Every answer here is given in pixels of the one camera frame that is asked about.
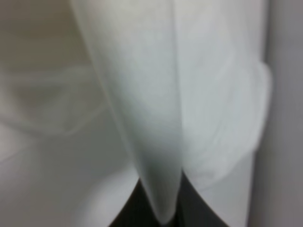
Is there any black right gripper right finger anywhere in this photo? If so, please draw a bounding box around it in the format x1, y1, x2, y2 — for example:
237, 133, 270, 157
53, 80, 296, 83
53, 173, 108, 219
169, 174, 228, 227

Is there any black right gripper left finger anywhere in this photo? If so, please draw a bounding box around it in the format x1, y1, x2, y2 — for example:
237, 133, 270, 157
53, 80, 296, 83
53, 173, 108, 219
109, 180, 160, 227

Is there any white short sleeve t-shirt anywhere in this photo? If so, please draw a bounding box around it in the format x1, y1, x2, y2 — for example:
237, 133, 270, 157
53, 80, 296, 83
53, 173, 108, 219
0, 0, 272, 227

